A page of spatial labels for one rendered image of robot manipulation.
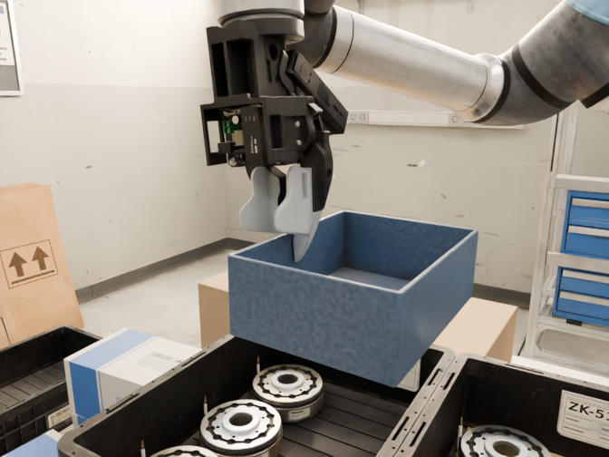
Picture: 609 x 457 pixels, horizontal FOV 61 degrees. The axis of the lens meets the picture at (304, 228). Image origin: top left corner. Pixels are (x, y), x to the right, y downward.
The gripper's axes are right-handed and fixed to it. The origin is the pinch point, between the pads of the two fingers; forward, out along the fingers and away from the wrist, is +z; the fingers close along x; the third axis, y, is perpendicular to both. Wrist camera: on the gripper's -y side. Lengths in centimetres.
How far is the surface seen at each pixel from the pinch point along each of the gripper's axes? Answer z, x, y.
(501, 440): 27.1, 14.9, -17.4
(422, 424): 20.4, 9.5, -6.6
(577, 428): 27.0, 22.2, -23.6
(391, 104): -19, -114, -277
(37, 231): 32, -240, -100
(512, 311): 27, 7, -59
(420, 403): 19.9, 8.1, -9.8
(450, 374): 20.0, 8.9, -17.5
